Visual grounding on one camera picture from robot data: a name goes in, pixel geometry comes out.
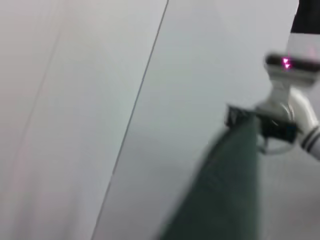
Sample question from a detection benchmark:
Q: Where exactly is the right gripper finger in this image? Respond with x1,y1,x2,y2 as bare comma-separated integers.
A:
225,104,253,129

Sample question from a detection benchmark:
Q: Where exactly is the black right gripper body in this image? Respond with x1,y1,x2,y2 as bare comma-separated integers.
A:
256,109,300,143

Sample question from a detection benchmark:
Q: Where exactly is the grey towel with black trim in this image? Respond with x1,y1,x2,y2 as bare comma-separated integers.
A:
154,117,262,240

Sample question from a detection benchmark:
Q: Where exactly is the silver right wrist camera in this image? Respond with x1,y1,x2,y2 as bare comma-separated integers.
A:
264,51,320,88

